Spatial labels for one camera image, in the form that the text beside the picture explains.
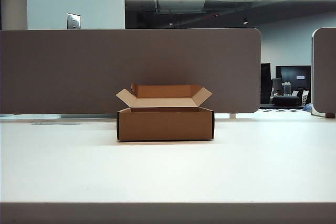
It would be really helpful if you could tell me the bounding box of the open brown cardboard box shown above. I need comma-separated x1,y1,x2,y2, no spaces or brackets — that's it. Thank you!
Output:
115,82,216,142

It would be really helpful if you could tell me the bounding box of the slim black monitor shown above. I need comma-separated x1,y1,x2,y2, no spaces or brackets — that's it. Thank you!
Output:
260,62,272,104

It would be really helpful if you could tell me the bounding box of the wide grey desk divider panel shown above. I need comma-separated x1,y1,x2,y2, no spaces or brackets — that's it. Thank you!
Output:
0,27,263,115

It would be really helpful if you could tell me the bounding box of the large black monitor screen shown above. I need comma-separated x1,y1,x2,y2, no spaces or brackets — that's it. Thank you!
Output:
275,65,312,96

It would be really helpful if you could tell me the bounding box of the narrow grey desk divider panel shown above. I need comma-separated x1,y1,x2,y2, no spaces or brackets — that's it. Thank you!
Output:
311,27,336,116

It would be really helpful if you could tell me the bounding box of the metal wall switch plate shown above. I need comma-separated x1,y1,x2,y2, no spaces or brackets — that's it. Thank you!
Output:
66,12,81,30

